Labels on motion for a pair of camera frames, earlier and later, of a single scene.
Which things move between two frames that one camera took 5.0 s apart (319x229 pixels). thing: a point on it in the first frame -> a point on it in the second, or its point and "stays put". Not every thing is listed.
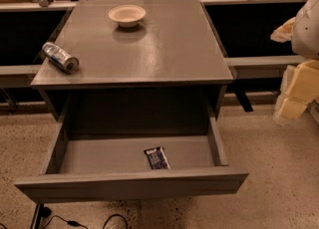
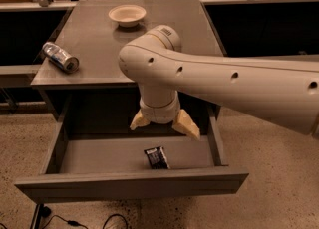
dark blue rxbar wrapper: [157, 157] stays put
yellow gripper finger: [283, 34] -> [159, 107]
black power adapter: [41, 211] stays put
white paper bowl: [127, 15] stays put
